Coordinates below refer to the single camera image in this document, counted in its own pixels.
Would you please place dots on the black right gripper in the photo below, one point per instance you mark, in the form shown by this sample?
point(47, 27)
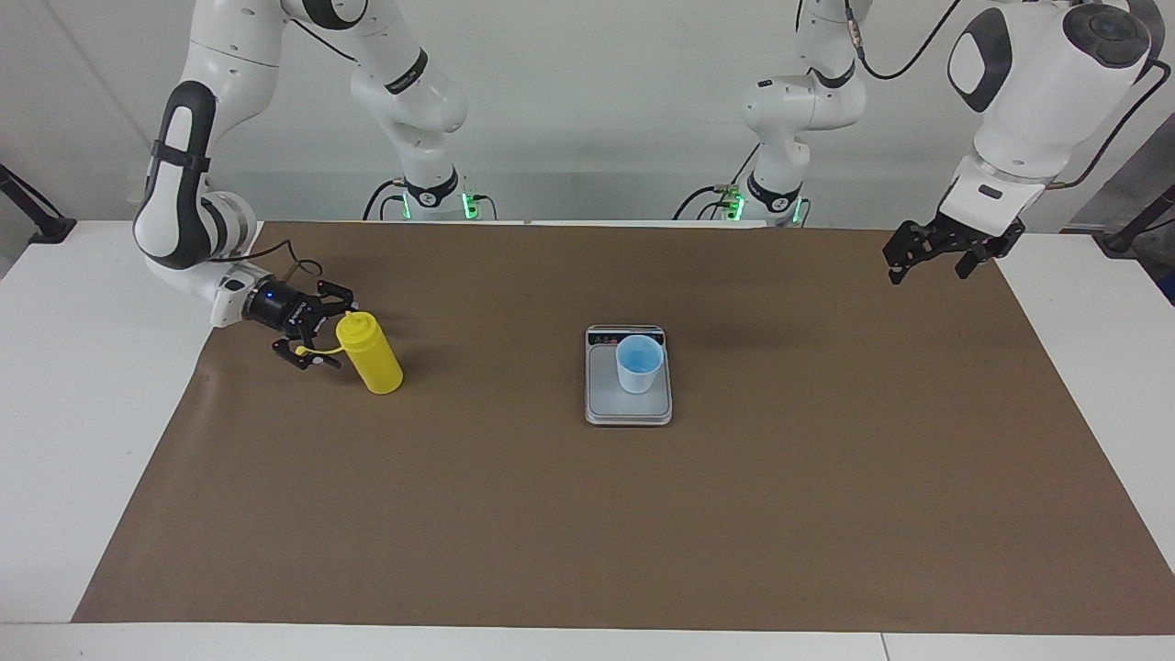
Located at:
point(280, 308)

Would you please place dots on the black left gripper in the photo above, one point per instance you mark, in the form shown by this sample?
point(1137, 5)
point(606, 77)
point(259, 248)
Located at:
point(973, 237)

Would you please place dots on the yellow squeeze bottle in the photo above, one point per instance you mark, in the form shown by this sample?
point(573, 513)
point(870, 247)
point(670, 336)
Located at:
point(372, 363)

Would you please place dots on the light blue plastic cup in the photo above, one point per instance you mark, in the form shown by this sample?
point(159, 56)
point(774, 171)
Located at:
point(639, 372)

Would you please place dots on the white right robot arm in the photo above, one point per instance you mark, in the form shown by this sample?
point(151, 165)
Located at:
point(179, 211)

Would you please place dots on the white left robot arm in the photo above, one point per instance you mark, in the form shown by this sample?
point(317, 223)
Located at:
point(1037, 83)

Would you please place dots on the silver digital kitchen scale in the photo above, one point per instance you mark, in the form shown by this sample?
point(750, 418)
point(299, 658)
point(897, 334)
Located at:
point(606, 406)

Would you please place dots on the black clamp stand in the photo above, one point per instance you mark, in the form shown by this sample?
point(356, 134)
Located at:
point(50, 229)
point(1120, 243)

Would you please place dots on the brown paper table mat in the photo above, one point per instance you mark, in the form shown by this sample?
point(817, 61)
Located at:
point(551, 523)

